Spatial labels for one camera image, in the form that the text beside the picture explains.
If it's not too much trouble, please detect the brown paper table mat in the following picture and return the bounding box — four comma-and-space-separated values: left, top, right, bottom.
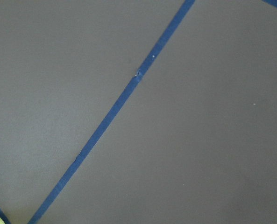
0, 0, 277, 224

